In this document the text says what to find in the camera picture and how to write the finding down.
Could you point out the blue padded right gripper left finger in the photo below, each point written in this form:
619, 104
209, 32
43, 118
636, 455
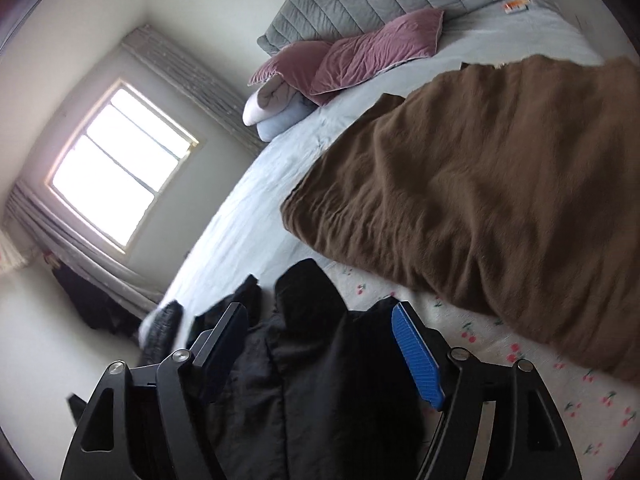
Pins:
148, 422

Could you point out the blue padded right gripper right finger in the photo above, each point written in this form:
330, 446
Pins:
496, 421

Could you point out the black padded jacket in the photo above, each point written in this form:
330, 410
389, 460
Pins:
319, 391

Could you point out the dark clothes hanging by window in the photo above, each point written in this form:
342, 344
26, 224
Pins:
98, 310

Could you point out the bright bedroom window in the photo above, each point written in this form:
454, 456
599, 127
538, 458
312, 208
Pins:
118, 162

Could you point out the black quilted garment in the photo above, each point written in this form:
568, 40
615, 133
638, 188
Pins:
159, 339

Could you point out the light grey bed sheet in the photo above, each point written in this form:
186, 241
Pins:
247, 237

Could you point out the brown fleece blanket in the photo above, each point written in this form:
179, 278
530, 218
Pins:
510, 190

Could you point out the pink velvet pillow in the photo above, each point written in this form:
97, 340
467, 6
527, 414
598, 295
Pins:
320, 69

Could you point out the orange white small box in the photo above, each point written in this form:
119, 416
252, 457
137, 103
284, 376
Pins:
516, 6

